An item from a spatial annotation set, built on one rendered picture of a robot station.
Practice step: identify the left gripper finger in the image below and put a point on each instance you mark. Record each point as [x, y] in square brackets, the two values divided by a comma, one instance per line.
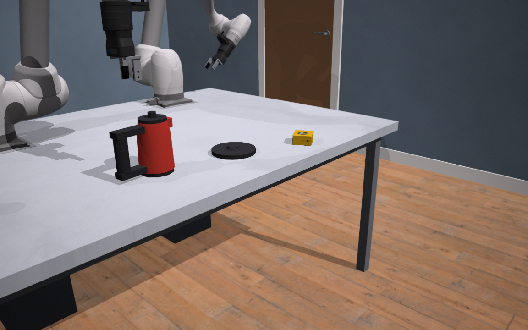
[208, 63]
[216, 63]

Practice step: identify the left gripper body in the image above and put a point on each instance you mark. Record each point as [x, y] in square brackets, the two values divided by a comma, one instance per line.
[228, 43]

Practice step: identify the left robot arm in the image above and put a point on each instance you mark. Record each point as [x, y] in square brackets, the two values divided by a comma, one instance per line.
[162, 68]

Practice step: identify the black round disc with center stud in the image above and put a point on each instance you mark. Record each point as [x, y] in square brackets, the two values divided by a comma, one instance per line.
[233, 150]

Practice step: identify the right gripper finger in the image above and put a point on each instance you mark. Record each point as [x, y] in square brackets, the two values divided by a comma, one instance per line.
[137, 74]
[123, 67]

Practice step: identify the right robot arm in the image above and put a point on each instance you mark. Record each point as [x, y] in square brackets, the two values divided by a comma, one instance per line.
[35, 88]

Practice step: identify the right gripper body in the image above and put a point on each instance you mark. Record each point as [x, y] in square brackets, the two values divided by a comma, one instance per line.
[117, 24]

